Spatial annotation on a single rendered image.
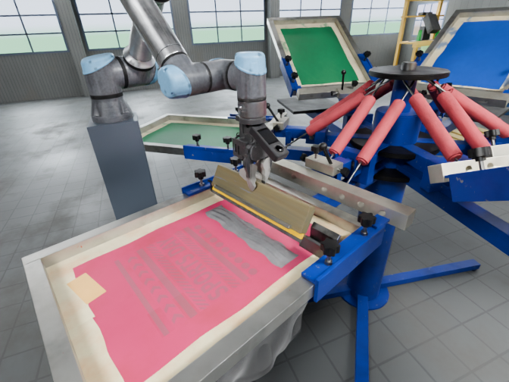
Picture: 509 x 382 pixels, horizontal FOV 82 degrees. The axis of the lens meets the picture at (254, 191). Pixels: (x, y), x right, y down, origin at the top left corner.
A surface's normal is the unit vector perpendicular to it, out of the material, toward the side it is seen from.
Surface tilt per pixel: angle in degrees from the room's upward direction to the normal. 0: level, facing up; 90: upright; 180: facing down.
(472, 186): 90
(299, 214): 61
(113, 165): 90
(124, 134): 90
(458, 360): 0
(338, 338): 0
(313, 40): 32
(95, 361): 0
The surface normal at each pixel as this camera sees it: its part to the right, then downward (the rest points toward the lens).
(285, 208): -0.65, -0.11
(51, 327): -0.04, -0.87
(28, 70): 0.37, 0.44
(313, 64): 0.07, -0.49
